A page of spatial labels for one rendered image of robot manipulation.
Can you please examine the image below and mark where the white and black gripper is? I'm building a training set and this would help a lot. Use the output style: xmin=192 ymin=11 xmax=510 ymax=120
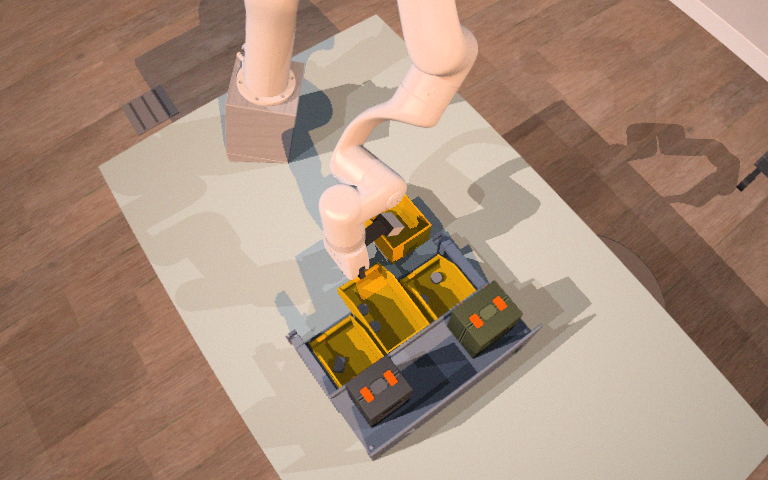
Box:
xmin=323 ymin=231 xmax=369 ymax=280

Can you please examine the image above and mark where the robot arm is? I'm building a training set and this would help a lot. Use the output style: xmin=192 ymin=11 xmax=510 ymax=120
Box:
xmin=237 ymin=0 xmax=478 ymax=253

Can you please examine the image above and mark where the dark grey tool case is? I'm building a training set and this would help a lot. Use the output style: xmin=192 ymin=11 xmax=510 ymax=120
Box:
xmin=345 ymin=354 xmax=413 ymax=428

